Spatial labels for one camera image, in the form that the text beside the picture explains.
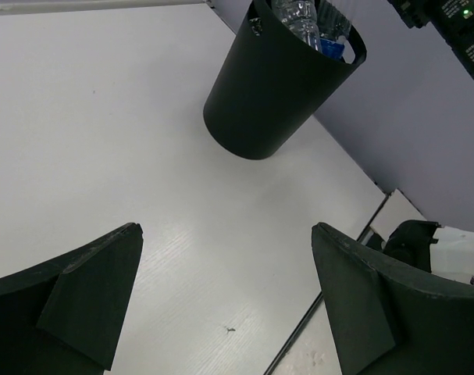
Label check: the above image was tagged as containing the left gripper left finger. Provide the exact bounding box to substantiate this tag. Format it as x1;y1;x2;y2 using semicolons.
0;223;144;374

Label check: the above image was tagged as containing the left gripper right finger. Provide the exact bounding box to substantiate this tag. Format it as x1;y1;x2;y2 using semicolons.
312;223;474;374

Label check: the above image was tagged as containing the blue label water bottle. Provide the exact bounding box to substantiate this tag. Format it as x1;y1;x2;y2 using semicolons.
320;34;347;60

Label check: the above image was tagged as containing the clear unlabeled bottle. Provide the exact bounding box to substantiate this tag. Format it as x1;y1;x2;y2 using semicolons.
271;0;319;51

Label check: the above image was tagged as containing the red cap bottle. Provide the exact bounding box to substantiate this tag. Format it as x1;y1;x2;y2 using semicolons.
317;1;355;44

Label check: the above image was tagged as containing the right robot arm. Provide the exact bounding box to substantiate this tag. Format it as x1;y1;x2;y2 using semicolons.
390;0;474;80

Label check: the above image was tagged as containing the black cylindrical bin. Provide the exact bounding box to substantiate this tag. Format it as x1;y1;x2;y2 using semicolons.
203;1;367;159

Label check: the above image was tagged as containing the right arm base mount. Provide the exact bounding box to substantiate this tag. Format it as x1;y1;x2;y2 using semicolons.
362;220;474;287

